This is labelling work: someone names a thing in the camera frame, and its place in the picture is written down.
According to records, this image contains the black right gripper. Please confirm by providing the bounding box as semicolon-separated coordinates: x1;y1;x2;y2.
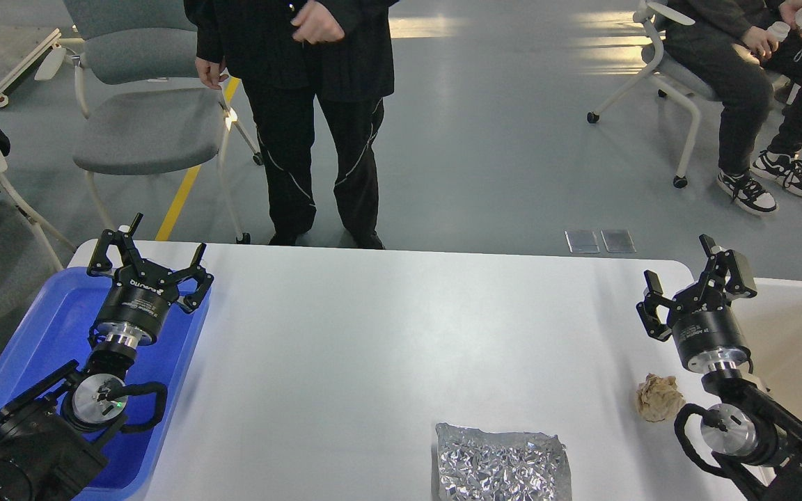
636;234;757;373

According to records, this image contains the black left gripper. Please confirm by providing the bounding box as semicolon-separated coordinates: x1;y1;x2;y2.
86;213;214;347

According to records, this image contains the silver foil sheet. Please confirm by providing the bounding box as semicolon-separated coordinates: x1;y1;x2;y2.
435;422;573;500

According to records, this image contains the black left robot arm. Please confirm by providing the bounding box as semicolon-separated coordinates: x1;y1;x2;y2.
0;214;214;500

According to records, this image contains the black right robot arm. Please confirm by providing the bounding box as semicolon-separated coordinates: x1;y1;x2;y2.
636;234;802;500

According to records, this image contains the right floor outlet plate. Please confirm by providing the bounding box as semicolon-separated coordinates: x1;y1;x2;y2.
601;229;637;254

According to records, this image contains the floor outlet plate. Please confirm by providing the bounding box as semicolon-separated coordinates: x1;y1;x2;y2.
601;229;637;254
565;230;601;254

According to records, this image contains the blue plastic tray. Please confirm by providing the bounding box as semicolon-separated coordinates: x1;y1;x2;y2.
0;267;210;500

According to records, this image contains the crumpled brown paper ball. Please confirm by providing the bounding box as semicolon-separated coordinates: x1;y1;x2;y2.
634;373;686;422

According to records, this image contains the left floor outlet plate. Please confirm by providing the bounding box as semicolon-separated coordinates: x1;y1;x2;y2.
565;230;601;254

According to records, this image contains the grey office chair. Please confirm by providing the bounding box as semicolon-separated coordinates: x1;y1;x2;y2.
65;1;263;244

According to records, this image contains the white chair at left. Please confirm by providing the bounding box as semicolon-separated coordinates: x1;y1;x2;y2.
0;148;77;272

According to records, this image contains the white wheeled chair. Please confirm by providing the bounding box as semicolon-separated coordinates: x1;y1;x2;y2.
586;1;721;189

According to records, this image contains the seated person in black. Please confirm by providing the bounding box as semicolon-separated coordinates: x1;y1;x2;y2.
664;1;802;215

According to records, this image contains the standing person in black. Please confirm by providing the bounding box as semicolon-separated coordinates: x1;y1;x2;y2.
182;1;395;250

